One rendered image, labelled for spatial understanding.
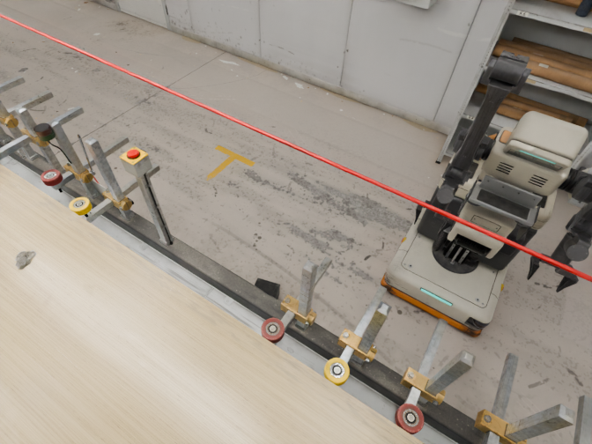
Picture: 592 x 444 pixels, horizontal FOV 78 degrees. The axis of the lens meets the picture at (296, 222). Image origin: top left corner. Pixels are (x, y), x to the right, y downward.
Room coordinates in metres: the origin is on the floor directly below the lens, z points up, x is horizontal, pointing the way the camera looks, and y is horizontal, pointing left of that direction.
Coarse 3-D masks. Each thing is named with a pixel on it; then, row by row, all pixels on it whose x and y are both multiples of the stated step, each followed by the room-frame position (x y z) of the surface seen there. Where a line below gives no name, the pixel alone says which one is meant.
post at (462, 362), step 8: (464, 352) 0.37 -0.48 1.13; (456, 360) 0.36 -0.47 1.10; (464, 360) 0.35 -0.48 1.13; (472, 360) 0.35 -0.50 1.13; (448, 368) 0.36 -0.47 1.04; (456, 368) 0.35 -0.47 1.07; (464, 368) 0.34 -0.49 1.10; (440, 376) 0.35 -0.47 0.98; (448, 376) 0.35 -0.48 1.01; (456, 376) 0.34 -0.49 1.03; (432, 384) 0.35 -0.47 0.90; (440, 384) 0.34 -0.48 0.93; (448, 384) 0.34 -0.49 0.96; (432, 392) 0.34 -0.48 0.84; (424, 400) 0.34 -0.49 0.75
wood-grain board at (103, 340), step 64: (0, 192) 1.03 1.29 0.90; (0, 256) 0.71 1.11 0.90; (64, 256) 0.73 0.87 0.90; (128, 256) 0.75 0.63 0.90; (0, 320) 0.47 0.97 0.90; (64, 320) 0.48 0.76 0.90; (128, 320) 0.49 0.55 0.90; (192, 320) 0.51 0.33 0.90; (0, 384) 0.27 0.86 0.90; (64, 384) 0.28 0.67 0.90; (128, 384) 0.29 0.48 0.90; (192, 384) 0.30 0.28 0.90; (256, 384) 0.32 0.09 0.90; (320, 384) 0.33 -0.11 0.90
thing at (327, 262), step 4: (324, 260) 0.85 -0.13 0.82; (328, 260) 0.85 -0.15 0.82; (320, 264) 0.82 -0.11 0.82; (324, 264) 0.82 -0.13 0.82; (328, 264) 0.82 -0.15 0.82; (320, 268) 0.81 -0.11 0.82; (324, 268) 0.81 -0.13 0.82; (316, 272) 0.78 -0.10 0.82; (320, 272) 0.78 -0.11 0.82; (324, 272) 0.80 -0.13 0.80; (316, 276) 0.77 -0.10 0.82; (320, 276) 0.77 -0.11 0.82; (316, 280) 0.75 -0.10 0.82; (316, 284) 0.74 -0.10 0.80; (288, 312) 0.60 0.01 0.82; (284, 316) 0.58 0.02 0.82; (288, 316) 0.58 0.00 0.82; (292, 316) 0.59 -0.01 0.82; (284, 320) 0.57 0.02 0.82; (288, 320) 0.57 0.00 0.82; (284, 324) 0.55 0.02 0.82; (288, 324) 0.56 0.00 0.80
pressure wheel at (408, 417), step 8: (400, 408) 0.27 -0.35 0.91; (408, 408) 0.28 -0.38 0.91; (416, 408) 0.28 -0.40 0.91; (400, 416) 0.25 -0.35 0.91; (408, 416) 0.25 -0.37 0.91; (416, 416) 0.26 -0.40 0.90; (400, 424) 0.23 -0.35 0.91; (408, 424) 0.23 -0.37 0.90; (416, 424) 0.23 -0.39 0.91; (408, 432) 0.21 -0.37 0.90; (416, 432) 0.21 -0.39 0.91
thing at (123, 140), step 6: (120, 138) 1.48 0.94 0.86; (126, 138) 1.49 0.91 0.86; (114, 144) 1.43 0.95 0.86; (120, 144) 1.45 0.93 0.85; (102, 150) 1.39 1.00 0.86; (108, 150) 1.39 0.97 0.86; (114, 150) 1.42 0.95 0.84; (84, 162) 1.29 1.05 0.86; (66, 174) 1.20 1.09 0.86; (72, 174) 1.21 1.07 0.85; (66, 180) 1.18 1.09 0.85; (54, 186) 1.12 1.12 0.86; (60, 186) 1.14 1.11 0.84
